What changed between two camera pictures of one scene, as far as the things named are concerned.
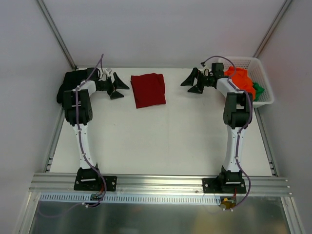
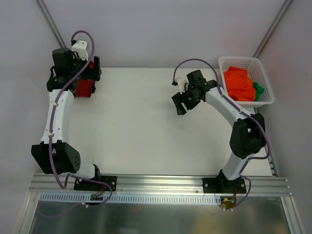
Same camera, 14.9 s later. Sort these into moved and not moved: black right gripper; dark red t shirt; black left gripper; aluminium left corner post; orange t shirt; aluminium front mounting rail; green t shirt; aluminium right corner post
Moved: black left gripper; dark red t shirt; black right gripper
Not moved: aluminium right corner post; aluminium front mounting rail; aluminium left corner post; orange t shirt; green t shirt
